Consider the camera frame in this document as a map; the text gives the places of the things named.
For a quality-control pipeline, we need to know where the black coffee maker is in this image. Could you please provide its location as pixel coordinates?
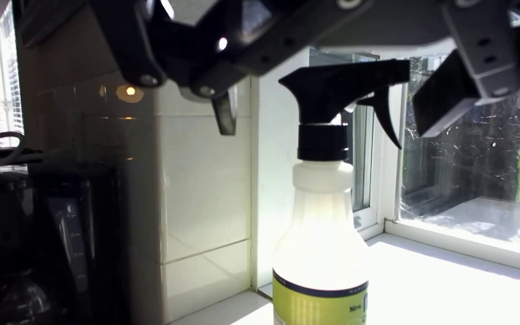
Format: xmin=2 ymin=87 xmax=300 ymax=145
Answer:
xmin=0 ymin=133 xmax=132 ymax=325

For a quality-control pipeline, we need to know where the green label spray bottle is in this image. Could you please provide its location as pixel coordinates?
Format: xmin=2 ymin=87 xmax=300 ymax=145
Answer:
xmin=273 ymin=60 xmax=410 ymax=325

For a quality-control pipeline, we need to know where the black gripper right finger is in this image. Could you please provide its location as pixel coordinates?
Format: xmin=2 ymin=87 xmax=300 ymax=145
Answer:
xmin=412 ymin=0 xmax=520 ymax=138

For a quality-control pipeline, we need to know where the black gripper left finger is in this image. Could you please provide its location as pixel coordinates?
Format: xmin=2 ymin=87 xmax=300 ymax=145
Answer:
xmin=88 ymin=0 xmax=236 ymax=136

